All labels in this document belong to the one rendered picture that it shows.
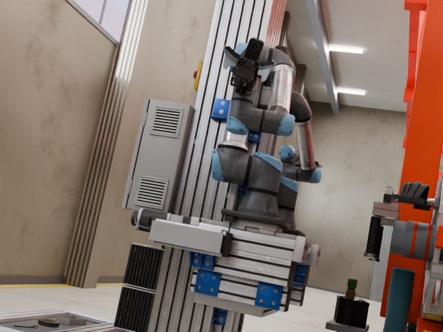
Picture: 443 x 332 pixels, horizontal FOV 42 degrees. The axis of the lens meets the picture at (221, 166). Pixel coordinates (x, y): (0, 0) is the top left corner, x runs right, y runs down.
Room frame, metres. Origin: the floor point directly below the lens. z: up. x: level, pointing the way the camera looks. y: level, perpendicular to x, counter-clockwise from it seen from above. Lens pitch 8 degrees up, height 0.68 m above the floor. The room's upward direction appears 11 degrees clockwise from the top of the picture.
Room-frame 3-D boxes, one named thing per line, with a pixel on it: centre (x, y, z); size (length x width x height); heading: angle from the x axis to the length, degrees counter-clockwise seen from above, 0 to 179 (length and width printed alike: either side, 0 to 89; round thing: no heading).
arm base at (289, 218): (2.63, -0.31, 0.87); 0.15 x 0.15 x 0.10
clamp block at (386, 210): (2.08, -0.61, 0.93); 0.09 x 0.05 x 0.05; 71
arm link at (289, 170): (2.92, -0.34, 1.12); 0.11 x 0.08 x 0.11; 59
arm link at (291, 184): (2.64, -0.30, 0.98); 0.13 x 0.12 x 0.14; 59
